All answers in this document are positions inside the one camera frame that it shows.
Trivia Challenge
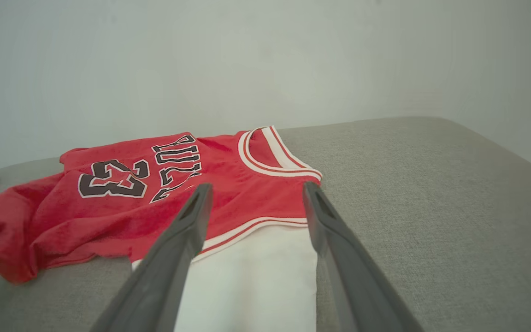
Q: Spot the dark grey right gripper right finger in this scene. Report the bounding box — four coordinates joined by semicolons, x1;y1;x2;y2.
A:
302;181;425;332

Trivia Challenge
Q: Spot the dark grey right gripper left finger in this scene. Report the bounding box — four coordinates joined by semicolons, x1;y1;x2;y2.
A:
91;183;214;332

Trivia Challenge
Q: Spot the red basketball jersey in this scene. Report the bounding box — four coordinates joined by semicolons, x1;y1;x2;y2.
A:
0;125;324;332

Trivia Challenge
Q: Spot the grey fabric sofa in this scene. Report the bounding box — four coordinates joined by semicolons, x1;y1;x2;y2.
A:
0;116;531;332

